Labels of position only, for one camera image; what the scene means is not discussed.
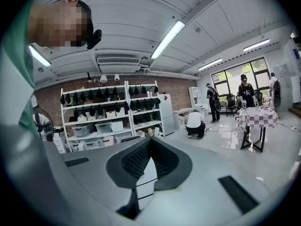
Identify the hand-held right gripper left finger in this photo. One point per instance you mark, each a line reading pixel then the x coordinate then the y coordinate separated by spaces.
pixel 94 173

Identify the black framed window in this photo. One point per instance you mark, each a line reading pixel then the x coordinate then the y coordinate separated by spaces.
pixel 235 79

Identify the black head camera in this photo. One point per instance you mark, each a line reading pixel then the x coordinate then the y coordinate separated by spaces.
pixel 94 39

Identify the wooden top counter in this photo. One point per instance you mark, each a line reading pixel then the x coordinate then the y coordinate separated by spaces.
pixel 181 116

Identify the ceiling tube light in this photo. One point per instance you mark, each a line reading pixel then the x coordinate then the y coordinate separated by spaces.
pixel 256 45
pixel 210 64
pixel 40 55
pixel 167 39

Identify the person's head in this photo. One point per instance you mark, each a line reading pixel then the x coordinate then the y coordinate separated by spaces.
pixel 56 22

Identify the narrow white shelving unit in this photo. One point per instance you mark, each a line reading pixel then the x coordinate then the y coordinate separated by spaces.
pixel 147 123

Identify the wide white shelving unit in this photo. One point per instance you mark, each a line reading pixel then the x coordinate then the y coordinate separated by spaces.
pixel 94 121

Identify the white lamp shade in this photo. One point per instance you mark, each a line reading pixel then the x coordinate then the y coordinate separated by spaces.
pixel 116 77
pixel 103 78

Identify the tall white bookcase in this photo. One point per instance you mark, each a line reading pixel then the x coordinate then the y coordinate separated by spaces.
pixel 194 96

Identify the person's green shirt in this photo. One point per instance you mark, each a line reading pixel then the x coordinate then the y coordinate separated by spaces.
pixel 16 67

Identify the black standing fan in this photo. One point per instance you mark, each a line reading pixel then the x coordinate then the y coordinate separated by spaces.
pixel 43 123

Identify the ceiling air conditioner unit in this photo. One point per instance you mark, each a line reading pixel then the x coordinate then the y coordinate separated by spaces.
pixel 118 63

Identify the group of white storage bins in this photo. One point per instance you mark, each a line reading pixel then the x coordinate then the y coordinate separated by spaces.
pixel 103 127

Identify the white refrigerator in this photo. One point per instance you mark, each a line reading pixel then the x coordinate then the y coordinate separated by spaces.
pixel 166 114

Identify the white drawer cabinet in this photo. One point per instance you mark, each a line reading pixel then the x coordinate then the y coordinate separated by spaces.
pixel 60 145

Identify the checkered cloth table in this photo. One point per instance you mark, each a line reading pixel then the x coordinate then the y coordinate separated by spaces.
pixel 258 118

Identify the black office chair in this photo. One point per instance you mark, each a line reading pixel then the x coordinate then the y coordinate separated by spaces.
pixel 231 102
pixel 258 96

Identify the rows of black caps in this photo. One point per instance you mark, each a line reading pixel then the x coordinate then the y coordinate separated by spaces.
pixel 98 94

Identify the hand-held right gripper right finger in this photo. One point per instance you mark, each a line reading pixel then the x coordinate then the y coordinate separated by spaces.
pixel 200 178

